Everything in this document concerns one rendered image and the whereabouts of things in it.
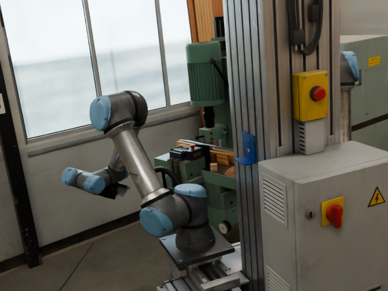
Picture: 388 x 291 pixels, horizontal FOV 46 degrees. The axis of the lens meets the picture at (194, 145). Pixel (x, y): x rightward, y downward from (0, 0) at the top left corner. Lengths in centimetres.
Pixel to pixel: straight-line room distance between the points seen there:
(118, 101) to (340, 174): 81
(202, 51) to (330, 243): 126
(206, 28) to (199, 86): 166
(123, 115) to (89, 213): 217
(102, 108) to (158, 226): 44
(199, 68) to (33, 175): 167
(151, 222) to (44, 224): 209
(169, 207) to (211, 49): 95
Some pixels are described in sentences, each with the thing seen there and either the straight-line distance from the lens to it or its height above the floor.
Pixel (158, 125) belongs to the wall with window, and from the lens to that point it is 384.
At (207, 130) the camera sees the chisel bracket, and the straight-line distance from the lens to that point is 235.
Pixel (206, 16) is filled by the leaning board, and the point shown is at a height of 161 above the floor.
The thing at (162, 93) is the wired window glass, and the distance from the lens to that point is 391.
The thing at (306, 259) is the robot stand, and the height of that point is 101.
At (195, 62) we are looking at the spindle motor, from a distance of 226.
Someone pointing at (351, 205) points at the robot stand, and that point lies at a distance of 128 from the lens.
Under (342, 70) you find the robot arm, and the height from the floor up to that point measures 139.
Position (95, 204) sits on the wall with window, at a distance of 371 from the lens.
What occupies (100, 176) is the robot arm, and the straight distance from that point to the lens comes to 191.
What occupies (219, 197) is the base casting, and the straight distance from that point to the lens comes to 225.
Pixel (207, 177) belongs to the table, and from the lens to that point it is 227.
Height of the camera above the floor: 165
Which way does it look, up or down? 16 degrees down
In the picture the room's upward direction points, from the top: 6 degrees counter-clockwise
